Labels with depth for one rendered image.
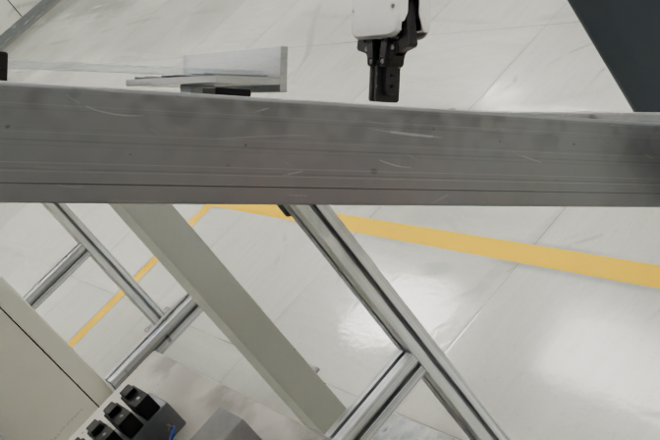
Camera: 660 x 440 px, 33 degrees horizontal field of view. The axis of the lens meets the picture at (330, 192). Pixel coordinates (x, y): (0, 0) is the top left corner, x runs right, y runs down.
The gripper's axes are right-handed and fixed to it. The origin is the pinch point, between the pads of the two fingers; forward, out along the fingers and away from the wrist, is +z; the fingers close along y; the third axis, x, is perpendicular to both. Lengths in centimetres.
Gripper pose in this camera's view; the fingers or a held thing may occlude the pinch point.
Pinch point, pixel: (384, 84)
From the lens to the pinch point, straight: 126.9
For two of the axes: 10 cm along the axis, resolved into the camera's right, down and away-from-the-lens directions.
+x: -8.5, -0.1, -5.2
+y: -5.2, -0.7, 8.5
